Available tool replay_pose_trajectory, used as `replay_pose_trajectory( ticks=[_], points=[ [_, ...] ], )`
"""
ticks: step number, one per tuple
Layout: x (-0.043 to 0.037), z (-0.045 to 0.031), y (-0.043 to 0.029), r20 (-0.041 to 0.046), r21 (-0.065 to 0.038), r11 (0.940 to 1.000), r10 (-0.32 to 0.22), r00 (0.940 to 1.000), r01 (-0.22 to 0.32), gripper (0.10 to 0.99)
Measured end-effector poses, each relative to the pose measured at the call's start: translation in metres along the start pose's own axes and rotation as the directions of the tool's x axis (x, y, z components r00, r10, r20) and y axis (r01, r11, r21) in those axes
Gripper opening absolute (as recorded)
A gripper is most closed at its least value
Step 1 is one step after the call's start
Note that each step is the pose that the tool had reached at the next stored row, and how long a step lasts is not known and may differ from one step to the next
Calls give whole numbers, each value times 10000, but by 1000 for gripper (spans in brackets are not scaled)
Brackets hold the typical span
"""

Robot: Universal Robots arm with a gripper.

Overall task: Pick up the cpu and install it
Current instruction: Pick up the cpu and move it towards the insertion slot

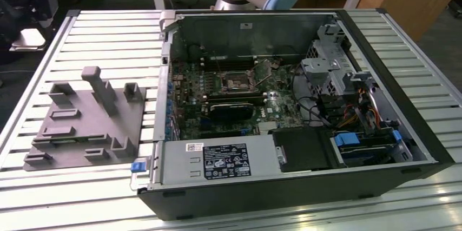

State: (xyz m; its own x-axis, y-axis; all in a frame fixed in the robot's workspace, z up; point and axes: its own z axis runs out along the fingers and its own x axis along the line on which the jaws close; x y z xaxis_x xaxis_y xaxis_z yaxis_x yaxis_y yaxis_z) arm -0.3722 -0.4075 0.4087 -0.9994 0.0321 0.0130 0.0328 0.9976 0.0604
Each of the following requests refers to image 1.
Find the CPU socket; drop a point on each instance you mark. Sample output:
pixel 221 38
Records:
pixel 237 82

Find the grey parts rack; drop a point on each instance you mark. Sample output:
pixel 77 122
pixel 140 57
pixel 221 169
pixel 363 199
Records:
pixel 90 122

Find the green RAM stick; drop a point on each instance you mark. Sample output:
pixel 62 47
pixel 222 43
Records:
pixel 65 141

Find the black RAM slot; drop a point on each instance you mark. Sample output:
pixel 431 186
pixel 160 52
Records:
pixel 234 57
pixel 234 67
pixel 234 60
pixel 234 64

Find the black graphics card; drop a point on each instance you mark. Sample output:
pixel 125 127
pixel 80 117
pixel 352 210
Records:
pixel 232 112

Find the blue case latch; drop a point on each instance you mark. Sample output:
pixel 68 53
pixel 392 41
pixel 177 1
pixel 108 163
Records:
pixel 138 167

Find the silver power supply unit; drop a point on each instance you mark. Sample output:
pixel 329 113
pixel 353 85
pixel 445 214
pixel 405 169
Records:
pixel 177 163

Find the green motherboard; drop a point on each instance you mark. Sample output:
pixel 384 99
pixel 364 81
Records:
pixel 285 106

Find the silver chipset heatsink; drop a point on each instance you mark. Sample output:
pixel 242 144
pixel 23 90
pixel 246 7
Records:
pixel 268 128

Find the silver metal drive cage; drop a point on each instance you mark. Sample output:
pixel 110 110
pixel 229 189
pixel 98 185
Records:
pixel 320 66

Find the black plastic shroud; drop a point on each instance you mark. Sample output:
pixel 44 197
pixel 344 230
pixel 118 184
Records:
pixel 304 148

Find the black PC case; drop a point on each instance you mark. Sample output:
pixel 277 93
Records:
pixel 253 204

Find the blue disk carrier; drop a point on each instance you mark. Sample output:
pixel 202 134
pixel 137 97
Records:
pixel 347 141

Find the wooden cabinet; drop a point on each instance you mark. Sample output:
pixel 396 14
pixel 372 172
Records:
pixel 423 1

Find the blue plastic clip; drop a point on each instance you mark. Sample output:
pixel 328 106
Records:
pixel 396 135

